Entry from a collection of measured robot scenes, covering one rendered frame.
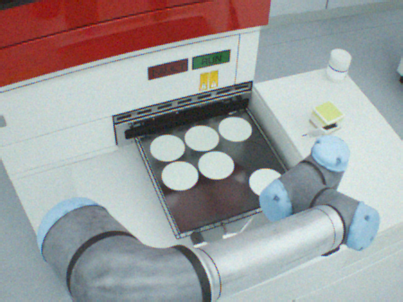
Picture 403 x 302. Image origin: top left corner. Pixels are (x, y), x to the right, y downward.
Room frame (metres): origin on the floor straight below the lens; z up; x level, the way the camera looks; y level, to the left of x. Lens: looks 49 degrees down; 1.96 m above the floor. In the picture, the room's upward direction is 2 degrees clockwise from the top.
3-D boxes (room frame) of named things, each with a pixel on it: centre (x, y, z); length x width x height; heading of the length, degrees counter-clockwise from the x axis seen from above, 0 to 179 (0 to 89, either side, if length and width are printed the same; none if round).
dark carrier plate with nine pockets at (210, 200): (0.86, -0.05, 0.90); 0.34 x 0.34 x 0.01; 23
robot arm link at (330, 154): (0.56, -0.24, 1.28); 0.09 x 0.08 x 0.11; 131
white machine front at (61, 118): (0.99, 0.22, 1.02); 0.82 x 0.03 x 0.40; 113
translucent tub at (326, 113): (0.97, -0.37, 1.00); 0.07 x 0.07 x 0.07; 32
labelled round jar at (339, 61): (1.21, -0.45, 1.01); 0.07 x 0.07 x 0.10
